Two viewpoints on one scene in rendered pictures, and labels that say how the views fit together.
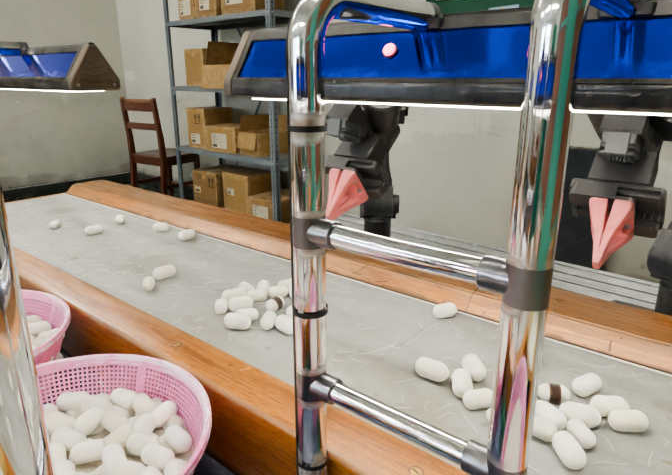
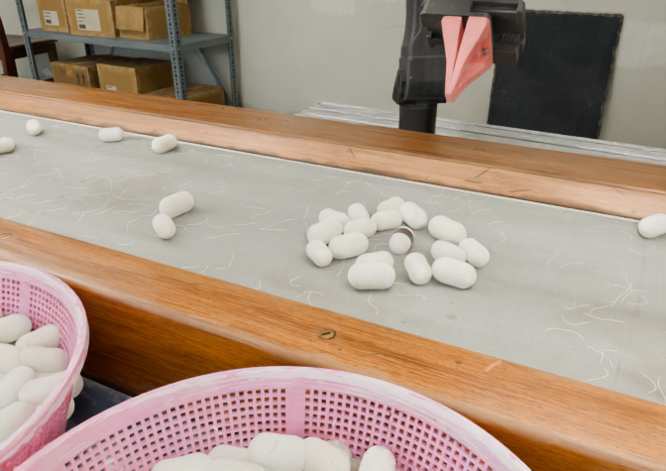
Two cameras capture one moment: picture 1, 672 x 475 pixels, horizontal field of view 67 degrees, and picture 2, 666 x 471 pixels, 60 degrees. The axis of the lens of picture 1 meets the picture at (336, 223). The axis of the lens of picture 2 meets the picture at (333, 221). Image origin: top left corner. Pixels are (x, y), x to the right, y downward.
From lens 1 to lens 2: 0.34 m
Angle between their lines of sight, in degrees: 15
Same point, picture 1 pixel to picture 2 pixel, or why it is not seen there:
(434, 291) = (613, 198)
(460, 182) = not seen: hidden behind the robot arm
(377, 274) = (509, 180)
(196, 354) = (380, 349)
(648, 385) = not seen: outside the picture
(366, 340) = (585, 284)
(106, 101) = not seen: outside the picture
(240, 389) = (525, 410)
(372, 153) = not seen: outside the picture
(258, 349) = (437, 320)
